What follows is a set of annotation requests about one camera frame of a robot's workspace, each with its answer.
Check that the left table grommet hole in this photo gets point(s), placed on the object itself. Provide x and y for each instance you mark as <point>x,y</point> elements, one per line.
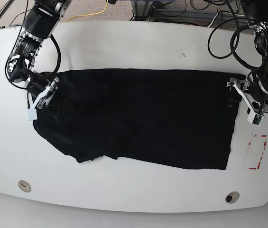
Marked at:
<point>24,186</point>

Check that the black t-shirt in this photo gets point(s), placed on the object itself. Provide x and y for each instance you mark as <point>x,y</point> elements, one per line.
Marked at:
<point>178,118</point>

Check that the red tape rectangle marking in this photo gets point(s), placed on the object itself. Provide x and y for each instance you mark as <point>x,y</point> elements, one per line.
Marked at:
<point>255,151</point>

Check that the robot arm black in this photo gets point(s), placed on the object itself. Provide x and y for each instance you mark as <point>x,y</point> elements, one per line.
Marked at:
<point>38,25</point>
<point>256,15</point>

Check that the right table grommet hole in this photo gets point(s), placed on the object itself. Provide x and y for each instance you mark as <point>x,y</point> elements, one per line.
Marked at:
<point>232,197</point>

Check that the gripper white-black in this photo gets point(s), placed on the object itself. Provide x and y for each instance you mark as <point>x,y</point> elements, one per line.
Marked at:
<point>42,99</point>
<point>255,98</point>

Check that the table grommet hole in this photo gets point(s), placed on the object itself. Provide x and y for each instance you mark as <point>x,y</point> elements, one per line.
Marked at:
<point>24,186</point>
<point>232,197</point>

